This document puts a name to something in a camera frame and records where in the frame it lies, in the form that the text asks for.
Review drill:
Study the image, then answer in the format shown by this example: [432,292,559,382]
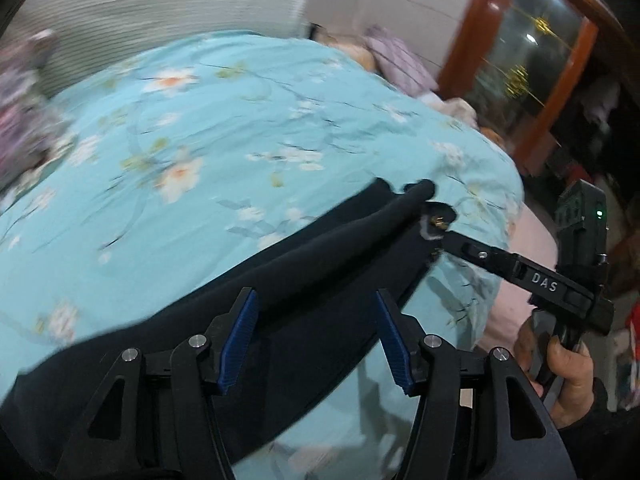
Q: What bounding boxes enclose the black pants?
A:
[1,179,438,479]

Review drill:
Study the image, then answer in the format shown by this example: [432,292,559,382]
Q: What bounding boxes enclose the right hand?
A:
[513,318,594,429]

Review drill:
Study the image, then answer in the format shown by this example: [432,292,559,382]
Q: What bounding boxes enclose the black camera box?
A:
[555,180,608,287]

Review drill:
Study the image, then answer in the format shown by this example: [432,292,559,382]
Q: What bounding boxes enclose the floral ruffled pillow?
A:
[1,29,77,194]

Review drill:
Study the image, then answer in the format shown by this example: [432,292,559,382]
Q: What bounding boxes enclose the grey striped headboard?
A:
[1,0,307,96]

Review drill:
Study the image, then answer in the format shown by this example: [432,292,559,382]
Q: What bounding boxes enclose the pink plaid pillow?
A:
[363,26,438,98]

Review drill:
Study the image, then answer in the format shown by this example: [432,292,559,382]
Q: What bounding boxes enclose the turquoise floral bedspread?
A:
[0,29,526,480]

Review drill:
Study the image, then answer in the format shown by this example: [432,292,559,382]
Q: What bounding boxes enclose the wooden glass wardrobe door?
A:
[438,0,639,174]

